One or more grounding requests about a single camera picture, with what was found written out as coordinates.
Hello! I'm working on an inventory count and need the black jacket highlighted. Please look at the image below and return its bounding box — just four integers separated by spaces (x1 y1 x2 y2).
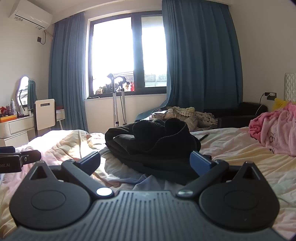
105 118 201 186

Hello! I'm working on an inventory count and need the cream quilted pillow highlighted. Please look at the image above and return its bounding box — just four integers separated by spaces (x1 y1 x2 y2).
284 73 296 103

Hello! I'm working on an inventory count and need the charger cable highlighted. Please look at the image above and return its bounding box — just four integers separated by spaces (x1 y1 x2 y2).
255 93 267 115

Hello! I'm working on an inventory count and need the metal crutch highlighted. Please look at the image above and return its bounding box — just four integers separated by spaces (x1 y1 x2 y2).
107 73 119 127
116 76 128 126

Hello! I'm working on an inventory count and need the blue curtain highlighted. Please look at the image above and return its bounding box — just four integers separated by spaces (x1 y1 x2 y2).
135 0 240 122
48 11 89 132

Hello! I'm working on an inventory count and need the beige down jacket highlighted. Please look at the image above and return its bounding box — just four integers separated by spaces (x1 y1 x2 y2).
149 106 192 131

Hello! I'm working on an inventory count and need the wavy table mirror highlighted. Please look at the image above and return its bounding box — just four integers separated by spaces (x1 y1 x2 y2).
16 76 29 100

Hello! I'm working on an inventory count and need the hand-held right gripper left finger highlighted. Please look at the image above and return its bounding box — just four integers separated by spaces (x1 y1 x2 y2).
28 151 114 198

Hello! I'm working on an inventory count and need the yellow plush toy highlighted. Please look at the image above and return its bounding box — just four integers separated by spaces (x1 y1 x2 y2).
272 98 290 111

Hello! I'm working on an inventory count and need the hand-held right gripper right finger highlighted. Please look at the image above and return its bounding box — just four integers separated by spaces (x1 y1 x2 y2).
176 151 261 198

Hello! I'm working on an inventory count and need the orange box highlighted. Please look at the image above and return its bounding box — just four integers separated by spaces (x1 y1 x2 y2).
0 115 18 123

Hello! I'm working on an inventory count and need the white dressing table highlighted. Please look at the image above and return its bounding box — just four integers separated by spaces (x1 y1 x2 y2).
0 109 66 146

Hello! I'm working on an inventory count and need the wooden chair back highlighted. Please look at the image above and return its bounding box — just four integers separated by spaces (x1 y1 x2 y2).
33 99 56 137

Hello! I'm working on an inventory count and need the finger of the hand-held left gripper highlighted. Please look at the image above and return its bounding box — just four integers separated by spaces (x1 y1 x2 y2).
17 150 42 166

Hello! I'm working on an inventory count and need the white air conditioner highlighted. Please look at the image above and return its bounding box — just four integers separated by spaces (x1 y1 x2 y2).
9 0 52 30

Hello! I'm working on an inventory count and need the cream knitted blanket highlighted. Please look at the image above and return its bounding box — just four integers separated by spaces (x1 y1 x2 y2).
176 107 218 130

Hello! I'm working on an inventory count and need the pink fleece blanket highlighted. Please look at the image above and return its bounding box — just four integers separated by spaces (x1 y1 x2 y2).
248 102 296 157

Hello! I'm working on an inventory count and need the black armchair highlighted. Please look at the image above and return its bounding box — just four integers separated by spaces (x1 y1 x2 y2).
203 102 269 128

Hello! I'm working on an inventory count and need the black wall plug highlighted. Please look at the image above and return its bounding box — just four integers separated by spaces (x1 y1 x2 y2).
36 30 48 45

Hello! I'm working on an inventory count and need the dark framed window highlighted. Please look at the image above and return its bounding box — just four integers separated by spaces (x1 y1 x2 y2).
87 10 169 97

